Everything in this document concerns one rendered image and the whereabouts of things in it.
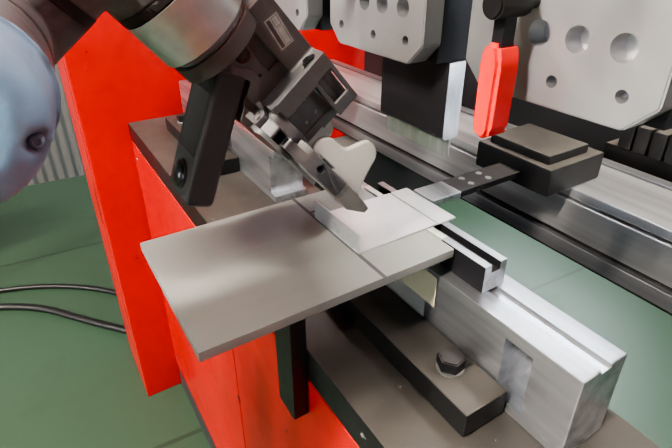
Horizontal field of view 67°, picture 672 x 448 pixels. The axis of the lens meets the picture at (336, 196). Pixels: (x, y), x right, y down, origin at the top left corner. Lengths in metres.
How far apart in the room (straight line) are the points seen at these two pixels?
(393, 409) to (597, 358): 0.19
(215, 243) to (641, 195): 0.53
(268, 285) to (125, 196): 0.95
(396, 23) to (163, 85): 0.90
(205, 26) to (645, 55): 0.27
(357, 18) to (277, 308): 0.29
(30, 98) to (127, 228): 1.22
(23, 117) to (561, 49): 0.30
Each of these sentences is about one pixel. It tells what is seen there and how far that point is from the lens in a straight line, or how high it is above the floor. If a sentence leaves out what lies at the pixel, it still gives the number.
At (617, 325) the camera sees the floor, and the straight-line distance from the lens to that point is 2.17.
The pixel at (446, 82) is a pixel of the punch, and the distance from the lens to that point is 0.49.
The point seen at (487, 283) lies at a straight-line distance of 0.52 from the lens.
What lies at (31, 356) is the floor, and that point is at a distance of 2.07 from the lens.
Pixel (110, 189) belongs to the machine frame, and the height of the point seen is 0.72.
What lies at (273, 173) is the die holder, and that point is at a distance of 0.85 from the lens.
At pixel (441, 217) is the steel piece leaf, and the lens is 0.57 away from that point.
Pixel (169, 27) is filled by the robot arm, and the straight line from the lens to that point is 0.36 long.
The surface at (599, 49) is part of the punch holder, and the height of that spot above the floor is 1.22.
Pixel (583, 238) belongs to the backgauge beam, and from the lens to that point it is 0.73.
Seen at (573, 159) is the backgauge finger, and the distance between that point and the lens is 0.71.
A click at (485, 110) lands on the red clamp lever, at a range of 0.36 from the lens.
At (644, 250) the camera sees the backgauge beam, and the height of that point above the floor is 0.95.
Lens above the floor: 1.28
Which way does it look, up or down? 28 degrees down
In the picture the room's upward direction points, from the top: straight up
